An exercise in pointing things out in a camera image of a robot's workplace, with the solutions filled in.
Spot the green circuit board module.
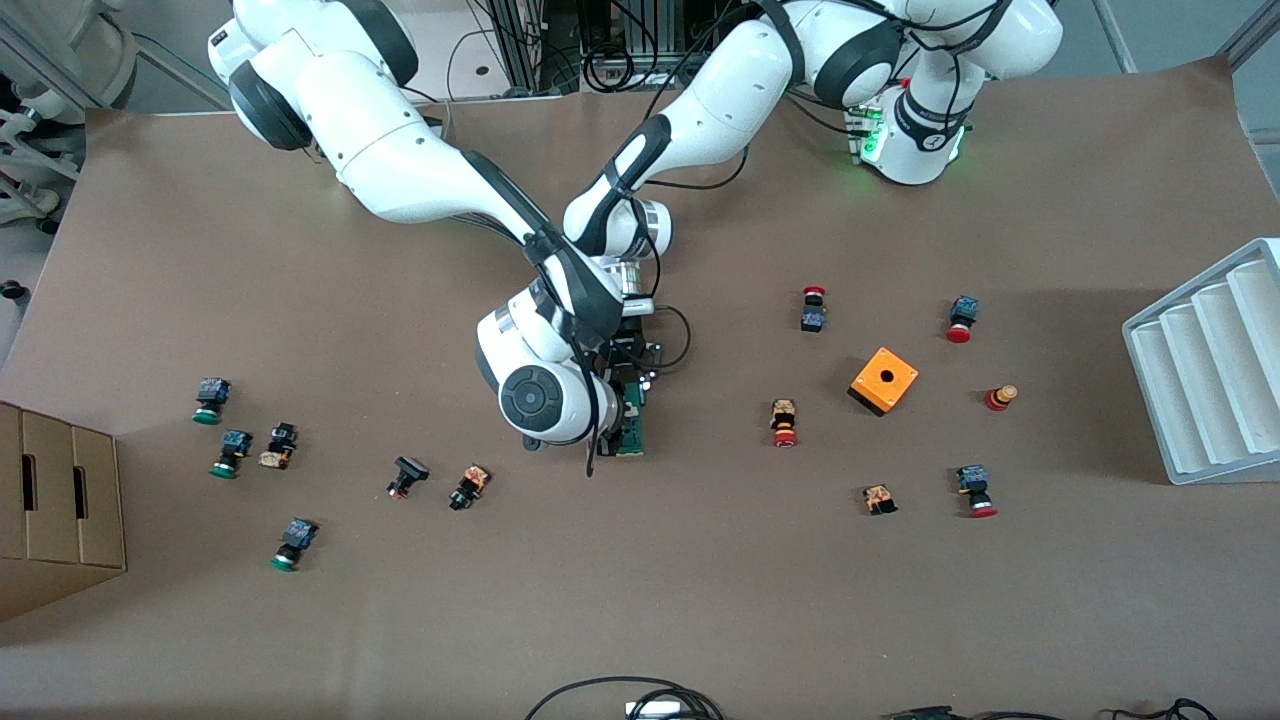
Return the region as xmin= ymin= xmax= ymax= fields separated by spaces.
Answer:
xmin=620 ymin=385 xmax=649 ymax=458

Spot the brown paper table cover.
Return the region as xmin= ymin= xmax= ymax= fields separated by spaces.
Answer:
xmin=0 ymin=55 xmax=1280 ymax=720

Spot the aluminium profile rack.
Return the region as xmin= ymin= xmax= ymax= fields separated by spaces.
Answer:
xmin=480 ymin=0 xmax=601 ymax=98

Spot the green mushroom push button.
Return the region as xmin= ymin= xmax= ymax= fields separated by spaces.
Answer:
xmin=269 ymin=517 xmax=319 ymax=573
xmin=192 ymin=377 xmax=233 ymax=426
xmin=209 ymin=429 xmax=254 ymax=480

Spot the white stepped plastic tray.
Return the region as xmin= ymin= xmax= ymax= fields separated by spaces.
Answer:
xmin=1121 ymin=237 xmax=1280 ymax=486

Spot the brown cardboard box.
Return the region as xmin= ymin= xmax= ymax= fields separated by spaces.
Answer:
xmin=0 ymin=401 xmax=128 ymax=623

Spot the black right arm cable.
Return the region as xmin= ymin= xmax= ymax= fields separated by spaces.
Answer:
xmin=525 ymin=235 xmax=613 ymax=478

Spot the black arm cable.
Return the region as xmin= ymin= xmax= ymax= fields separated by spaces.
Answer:
xmin=640 ymin=140 xmax=753 ymax=373
xmin=525 ymin=235 xmax=613 ymax=478

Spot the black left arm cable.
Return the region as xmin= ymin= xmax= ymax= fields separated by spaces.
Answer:
xmin=640 ymin=140 xmax=753 ymax=373

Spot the black selector switch orange block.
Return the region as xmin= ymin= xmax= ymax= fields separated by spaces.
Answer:
xmin=448 ymin=464 xmax=492 ymax=513
xmin=258 ymin=422 xmax=300 ymax=471

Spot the black square-head red switch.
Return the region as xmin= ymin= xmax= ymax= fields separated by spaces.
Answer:
xmin=386 ymin=456 xmax=431 ymax=502

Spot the orange button enclosure box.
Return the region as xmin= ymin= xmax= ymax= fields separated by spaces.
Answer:
xmin=847 ymin=346 xmax=920 ymax=418

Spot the black looped cable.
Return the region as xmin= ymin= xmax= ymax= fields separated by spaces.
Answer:
xmin=524 ymin=676 xmax=725 ymax=720

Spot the black cable bundle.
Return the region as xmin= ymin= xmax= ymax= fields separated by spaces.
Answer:
xmin=580 ymin=0 xmax=701 ymax=93

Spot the grey metal frame bar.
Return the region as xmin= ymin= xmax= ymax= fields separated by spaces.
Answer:
xmin=1090 ymin=0 xmax=1141 ymax=74
xmin=1218 ymin=0 xmax=1280 ymax=73

